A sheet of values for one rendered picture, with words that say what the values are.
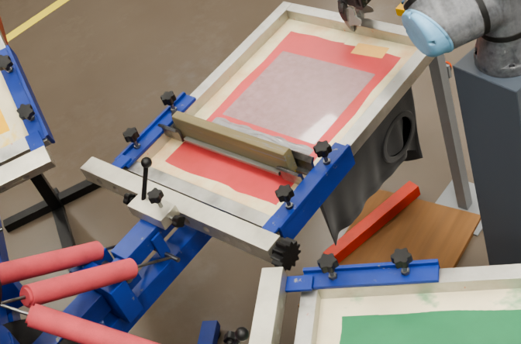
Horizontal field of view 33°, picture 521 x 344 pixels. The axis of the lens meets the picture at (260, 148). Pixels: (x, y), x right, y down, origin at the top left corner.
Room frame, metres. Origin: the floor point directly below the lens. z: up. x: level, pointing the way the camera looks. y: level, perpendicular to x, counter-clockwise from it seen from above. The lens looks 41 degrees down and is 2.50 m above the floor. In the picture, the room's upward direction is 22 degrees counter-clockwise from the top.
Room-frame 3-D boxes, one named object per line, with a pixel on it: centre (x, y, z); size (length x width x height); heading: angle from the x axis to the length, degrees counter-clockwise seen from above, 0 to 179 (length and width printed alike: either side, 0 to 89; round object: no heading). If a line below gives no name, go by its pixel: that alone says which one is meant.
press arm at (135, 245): (1.57, 0.35, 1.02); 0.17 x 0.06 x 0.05; 127
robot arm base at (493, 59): (1.48, -0.60, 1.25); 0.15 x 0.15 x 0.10
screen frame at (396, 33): (1.91, -0.10, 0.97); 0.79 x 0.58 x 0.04; 127
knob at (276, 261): (1.35, 0.05, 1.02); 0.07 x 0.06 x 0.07; 127
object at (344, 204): (1.79, -0.26, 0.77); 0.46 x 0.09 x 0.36; 127
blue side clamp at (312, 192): (1.54, -0.08, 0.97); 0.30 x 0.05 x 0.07; 127
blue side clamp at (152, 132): (1.99, 0.25, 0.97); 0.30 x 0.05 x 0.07; 127
